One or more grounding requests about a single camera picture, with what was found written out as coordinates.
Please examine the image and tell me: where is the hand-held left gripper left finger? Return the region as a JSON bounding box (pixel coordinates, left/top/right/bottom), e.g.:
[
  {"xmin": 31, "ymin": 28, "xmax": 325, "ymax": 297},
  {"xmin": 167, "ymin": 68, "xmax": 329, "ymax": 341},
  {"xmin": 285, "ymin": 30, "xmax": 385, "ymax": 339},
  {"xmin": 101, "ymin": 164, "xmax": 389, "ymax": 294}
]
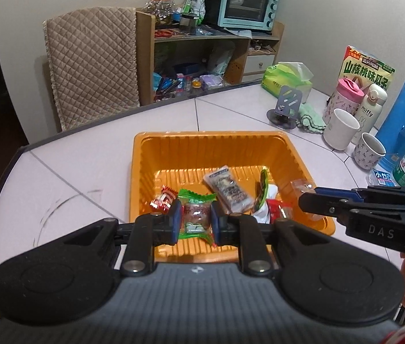
[{"xmin": 64, "ymin": 199, "xmax": 183, "ymax": 277}]

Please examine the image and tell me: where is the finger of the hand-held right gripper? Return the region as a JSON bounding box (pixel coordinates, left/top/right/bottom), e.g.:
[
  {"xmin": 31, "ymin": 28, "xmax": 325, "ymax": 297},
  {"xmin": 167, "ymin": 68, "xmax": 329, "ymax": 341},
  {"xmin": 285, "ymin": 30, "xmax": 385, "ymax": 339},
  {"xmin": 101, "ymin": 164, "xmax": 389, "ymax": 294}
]
[
  {"xmin": 297, "ymin": 192, "xmax": 405, "ymax": 220},
  {"xmin": 314, "ymin": 185, "xmax": 405, "ymax": 205}
]

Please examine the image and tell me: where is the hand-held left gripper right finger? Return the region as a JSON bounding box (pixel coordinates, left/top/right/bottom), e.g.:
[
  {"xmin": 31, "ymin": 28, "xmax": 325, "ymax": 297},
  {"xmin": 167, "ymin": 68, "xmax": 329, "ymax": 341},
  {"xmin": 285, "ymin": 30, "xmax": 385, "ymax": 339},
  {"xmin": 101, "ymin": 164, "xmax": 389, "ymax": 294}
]
[{"xmin": 210, "ymin": 201, "xmax": 333, "ymax": 277}]

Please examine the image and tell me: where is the green-edged snack packet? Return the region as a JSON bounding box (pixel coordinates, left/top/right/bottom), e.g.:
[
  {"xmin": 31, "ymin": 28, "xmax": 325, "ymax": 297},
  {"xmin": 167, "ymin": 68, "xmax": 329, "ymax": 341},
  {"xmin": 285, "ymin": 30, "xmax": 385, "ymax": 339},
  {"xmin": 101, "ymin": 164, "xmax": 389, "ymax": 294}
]
[{"xmin": 177, "ymin": 187, "xmax": 218, "ymax": 248}]

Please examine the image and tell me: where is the red and white candy packet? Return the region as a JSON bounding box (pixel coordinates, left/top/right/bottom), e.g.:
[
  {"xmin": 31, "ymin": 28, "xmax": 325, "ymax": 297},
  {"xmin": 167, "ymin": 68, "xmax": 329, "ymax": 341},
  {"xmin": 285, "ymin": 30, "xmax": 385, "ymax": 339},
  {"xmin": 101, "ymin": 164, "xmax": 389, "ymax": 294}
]
[{"xmin": 150, "ymin": 184, "xmax": 177, "ymax": 212}]

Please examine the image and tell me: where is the clear packet with brown snack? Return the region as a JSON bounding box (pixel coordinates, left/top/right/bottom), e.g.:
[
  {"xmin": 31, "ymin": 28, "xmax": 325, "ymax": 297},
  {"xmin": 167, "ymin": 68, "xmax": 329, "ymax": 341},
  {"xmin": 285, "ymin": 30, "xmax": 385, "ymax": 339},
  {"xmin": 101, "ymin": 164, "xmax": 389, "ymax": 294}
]
[{"xmin": 290, "ymin": 179, "xmax": 324, "ymax": 222}]

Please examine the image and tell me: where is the silver dark snack packet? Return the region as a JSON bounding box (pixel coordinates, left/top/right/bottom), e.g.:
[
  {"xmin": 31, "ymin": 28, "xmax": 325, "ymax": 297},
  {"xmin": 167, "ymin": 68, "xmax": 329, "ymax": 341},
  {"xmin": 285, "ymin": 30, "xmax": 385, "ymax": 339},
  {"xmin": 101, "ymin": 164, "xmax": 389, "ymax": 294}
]
[{"xmin": 202, "ymin": 165, "xmax": 254, "ymax": 214}]

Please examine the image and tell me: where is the orange plastic tray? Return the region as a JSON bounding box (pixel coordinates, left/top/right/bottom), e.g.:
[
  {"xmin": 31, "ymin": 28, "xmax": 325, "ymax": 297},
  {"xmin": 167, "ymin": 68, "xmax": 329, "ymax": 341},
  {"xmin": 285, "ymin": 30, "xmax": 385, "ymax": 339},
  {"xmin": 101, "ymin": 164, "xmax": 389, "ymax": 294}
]
[{"xmin": 130, "ymin": 131, "xmax": 336, "ymax": 259}]

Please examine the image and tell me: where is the small blue tissue packet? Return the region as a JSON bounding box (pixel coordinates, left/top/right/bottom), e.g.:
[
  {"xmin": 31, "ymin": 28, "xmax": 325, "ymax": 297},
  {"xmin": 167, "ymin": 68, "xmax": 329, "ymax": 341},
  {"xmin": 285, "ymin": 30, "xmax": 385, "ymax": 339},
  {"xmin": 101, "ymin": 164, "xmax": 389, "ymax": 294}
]
[{"xmin": 365, "ymin": 169, "xmax": 397, "ymax": 187}]

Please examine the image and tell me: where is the patterned white mug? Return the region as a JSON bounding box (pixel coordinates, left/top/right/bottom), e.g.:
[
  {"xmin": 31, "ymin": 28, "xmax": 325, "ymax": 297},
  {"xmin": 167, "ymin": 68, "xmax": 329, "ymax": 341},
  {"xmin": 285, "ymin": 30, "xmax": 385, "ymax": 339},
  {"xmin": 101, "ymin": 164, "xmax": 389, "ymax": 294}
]
[{"xmin": 353, "ymin": 132, "xmax": 387, "ymax": 171}]

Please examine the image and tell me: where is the red snack packet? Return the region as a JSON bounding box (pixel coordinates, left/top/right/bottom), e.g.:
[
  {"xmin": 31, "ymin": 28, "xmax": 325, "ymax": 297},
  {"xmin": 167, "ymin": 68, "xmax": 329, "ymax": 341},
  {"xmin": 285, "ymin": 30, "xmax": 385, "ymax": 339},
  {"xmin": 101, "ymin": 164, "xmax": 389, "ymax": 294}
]
[{"xmin": 266, "ymin": 199, "xmax": 293, "ymax": 221}]

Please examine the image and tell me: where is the white and green snack packet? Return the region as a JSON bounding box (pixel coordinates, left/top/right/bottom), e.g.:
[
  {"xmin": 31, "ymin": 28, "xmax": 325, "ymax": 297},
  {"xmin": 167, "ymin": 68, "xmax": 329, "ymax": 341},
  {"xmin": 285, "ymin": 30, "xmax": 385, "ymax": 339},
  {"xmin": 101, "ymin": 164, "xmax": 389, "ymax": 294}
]
[{"xmin": 251, "ymin": 169, "xmax": 279, "ymax": 225}]

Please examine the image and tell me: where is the white cup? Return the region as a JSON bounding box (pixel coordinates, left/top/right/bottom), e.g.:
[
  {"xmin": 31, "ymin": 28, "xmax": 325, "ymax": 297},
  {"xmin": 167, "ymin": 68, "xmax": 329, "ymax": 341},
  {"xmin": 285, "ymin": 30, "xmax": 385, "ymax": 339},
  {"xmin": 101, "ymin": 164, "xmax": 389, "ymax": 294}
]
[{"xmin": 323, "ymin": 108, "xmax": 358, "ymax": 151}]

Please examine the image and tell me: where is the white printed bottle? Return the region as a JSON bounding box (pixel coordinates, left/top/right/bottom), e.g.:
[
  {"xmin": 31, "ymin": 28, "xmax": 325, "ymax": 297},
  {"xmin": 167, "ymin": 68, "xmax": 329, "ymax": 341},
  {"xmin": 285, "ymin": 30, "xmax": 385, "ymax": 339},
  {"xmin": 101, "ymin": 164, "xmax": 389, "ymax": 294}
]
[{"xmin": 350, "ymin": 83, "xmax": 388, "ymax": 144}]

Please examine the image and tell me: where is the green cloth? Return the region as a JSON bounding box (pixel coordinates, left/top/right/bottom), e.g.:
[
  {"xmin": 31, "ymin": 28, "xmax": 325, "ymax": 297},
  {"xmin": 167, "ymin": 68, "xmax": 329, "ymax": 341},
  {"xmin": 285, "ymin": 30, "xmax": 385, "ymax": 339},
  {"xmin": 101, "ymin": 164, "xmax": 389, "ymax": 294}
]
[{"xmin": 297, "ymin": 103, "xmax": 327, "ymax": 134}]

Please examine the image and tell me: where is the pink lidded tumbler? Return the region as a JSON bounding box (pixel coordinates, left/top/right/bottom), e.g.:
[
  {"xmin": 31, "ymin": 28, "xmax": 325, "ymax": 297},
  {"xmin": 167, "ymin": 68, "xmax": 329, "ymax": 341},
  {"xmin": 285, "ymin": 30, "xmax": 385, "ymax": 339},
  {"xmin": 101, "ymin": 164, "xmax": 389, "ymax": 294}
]
[{"xmin": 322, "ymin": 78, "xmax": 365, "ymax": 124}]

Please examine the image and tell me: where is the grey phone stand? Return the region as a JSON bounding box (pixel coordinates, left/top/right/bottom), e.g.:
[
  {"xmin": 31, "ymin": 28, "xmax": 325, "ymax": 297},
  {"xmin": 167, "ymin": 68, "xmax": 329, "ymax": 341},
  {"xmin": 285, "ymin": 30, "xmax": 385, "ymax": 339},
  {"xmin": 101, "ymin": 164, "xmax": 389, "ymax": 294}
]
[{"xmin": 266, "ymin": 86, "xmax": 304, "ymax": 130}]

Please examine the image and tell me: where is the yellow green snack bag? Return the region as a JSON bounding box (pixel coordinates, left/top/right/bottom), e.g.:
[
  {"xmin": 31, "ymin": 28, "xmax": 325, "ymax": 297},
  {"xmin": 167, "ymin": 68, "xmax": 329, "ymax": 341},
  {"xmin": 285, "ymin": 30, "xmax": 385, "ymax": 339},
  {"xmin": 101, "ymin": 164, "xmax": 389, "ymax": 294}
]
[{"xmin": 339, "ymin": 45, "xmax": 396, "ymax": 92}]

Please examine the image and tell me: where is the green tissue pack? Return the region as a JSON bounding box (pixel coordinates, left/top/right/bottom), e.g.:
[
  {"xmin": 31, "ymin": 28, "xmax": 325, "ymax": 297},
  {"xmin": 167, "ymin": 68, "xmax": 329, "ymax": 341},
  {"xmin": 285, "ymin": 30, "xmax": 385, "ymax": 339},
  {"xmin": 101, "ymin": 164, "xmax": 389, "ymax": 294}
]
[{"xmin": 262, "ymin": 62, "xmax": 314, "ymax": 101}]

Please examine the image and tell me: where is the white small drawer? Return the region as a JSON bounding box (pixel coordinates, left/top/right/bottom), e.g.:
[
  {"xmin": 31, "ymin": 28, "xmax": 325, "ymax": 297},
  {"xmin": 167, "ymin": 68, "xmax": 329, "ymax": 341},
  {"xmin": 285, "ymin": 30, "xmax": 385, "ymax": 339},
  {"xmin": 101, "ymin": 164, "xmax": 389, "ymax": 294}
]
[{"xmin": 246, "ymin": 54, "xmax": 277, "ymax": 74}]

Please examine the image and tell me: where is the white plastic bag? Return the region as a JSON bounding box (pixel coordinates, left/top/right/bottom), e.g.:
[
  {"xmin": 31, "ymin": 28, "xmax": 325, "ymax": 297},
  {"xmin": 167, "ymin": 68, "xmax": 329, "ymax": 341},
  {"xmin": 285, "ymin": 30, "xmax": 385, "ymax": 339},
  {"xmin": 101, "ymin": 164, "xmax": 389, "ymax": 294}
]
[{"xmin": 208, "ymin": 46, "xmax": 235, "ymax": 76}]

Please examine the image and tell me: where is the wooden shelf unit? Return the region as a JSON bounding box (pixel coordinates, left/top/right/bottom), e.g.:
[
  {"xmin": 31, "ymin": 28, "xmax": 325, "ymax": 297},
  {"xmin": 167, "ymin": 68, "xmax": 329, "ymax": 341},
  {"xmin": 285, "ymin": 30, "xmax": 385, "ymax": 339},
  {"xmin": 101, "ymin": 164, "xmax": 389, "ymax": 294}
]
[{"xmin": 136, "ymin": 10, "xmax": 285, "ymax": 107}]

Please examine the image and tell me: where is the beige quilted chair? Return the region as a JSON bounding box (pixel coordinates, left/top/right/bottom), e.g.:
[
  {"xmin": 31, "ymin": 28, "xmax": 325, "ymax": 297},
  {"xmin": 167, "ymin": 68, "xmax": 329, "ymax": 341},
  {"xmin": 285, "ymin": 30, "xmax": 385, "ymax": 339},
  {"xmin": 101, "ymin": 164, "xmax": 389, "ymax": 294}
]
[{"xmin": 43, "ymin": 6, "xmax": 141, "ymax": 132}]

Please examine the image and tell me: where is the clear jar with orange lid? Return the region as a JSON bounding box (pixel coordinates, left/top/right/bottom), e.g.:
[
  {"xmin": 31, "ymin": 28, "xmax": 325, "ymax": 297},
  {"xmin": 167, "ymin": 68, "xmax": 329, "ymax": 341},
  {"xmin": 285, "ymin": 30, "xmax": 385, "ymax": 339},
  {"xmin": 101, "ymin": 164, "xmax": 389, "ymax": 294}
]
[{"xmin": 146, "ymin": 0, "xmax": 177, "ymax": 29}]

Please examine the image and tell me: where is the green and white bag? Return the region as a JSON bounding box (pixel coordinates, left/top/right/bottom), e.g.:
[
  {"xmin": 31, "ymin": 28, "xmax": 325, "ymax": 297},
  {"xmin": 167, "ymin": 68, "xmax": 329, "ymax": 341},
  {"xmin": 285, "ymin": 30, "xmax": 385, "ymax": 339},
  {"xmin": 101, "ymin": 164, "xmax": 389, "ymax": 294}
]
[{"xmin": 184, "ymin": 0, "xmax": 208, "ymax": 26}]

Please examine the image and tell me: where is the light blue toaster oven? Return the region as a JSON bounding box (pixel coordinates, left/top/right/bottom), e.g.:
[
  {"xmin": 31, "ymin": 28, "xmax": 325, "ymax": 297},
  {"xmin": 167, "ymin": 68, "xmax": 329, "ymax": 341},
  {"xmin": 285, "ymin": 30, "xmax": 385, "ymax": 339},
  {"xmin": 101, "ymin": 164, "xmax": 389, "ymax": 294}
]
[{"xmin": 218, "ymin": 0, "xmax": 281, "ymax": 32}]

